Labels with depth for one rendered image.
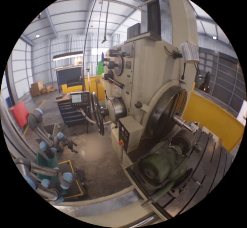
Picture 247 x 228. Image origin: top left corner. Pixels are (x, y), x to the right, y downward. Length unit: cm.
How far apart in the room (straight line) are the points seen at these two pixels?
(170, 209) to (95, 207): 63
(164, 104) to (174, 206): 81
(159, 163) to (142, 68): 51
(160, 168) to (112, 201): 65
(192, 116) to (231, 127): 144
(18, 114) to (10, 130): 301
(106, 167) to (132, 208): 106
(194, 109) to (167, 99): 234
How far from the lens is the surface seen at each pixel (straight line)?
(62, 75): 258
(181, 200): 85
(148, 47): 49
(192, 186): 93
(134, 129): 49
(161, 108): 57
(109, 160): 184
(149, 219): 109
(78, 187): 149
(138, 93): 50
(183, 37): 113
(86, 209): 104
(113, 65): 65
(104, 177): 174
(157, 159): 47
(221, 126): 296
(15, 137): 108
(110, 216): 103
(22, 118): 414
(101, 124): 53
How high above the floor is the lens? 169
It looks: 28 degrees down
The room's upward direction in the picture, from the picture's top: 3 degrees clockwise
